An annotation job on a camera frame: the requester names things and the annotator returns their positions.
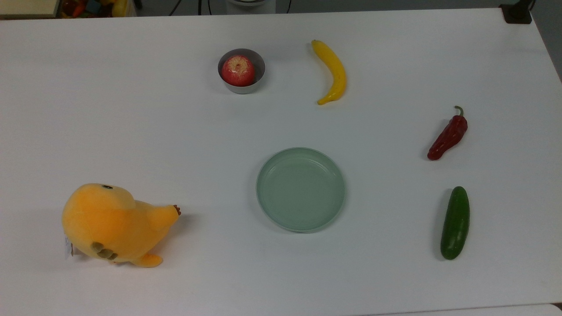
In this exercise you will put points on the yellow banana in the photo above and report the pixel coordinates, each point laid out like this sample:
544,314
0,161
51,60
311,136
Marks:
336,70

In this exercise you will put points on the green plastic plate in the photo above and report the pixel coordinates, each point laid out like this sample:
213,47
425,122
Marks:
300,189

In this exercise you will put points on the red apple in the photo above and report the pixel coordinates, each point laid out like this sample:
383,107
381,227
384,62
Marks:
237,70

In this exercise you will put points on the round metal bowl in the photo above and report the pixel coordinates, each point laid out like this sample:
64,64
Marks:
259,61

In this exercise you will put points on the red chili pepper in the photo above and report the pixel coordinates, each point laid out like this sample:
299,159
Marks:
448,136

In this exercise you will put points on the orange plush toy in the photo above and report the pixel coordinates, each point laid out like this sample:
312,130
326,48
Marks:
109,221

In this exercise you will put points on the green cucumber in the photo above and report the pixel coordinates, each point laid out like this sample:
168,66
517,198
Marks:
455,223

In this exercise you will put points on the box of colourful toys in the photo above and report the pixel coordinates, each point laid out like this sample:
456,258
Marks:
94,8

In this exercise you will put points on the black table clamp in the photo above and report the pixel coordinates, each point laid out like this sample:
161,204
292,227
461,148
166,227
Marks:
516,13

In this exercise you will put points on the beige board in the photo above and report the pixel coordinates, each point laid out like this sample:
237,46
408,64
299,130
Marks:
28,8

